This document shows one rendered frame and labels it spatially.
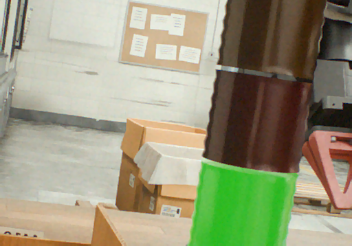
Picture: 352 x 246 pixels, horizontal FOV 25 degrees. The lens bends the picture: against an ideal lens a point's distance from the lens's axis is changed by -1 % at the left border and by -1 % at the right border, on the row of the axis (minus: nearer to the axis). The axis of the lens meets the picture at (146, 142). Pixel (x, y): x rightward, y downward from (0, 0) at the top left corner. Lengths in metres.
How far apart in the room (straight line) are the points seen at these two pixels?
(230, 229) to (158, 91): 11.14
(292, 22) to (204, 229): 0.08
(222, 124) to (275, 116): 0.02
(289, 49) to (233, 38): 0.02
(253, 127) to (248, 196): 0.03
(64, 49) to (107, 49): 0.61
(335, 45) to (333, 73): 0.04
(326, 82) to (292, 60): 0.54
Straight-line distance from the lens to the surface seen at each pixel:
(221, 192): 0.29
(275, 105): 0.28
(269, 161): 0.28
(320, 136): 0.80
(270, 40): 0.28
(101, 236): 0.73
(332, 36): 0.85
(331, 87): 0.82
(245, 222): 0.29
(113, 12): 11.33
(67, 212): 1.06
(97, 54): 11.30
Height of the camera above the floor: 1.12
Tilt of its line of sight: 6 degrees down
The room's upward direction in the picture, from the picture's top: 8 degrees clockwise
